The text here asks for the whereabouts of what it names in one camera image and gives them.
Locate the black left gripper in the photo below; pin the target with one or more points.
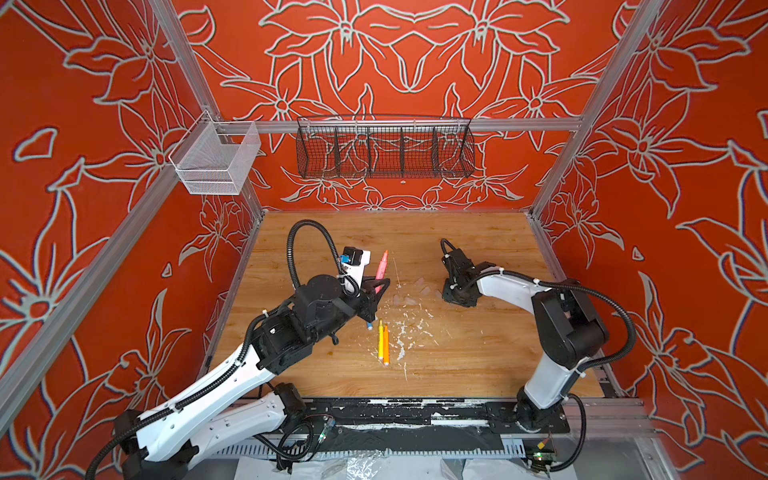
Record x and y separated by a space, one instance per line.
368 298

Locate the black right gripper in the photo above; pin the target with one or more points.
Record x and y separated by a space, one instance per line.
445 292

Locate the pink marker pen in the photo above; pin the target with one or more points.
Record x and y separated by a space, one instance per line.
382 267

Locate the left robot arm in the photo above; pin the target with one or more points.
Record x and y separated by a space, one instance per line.
169 440

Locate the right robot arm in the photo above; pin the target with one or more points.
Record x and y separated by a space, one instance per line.
570 330

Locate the yellow marker pen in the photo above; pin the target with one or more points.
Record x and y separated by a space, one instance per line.
380 349

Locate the orange marker pen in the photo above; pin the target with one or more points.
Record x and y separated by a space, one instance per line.
385 345

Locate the white mesh basket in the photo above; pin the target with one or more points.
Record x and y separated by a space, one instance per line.
215 157

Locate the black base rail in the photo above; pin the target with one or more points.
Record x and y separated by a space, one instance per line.
449 427

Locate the black wire basket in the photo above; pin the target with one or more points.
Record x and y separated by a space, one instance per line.
385 152

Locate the aluminium frame rail back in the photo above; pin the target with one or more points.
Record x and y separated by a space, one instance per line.
476 125

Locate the aluminium frame rail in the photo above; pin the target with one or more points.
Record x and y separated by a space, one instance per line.
476 125
94 97
625 48

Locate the aluminium frame rail right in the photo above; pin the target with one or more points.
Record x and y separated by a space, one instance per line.
625 48

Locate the aluminium frame rail left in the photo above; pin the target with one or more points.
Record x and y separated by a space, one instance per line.
94 97

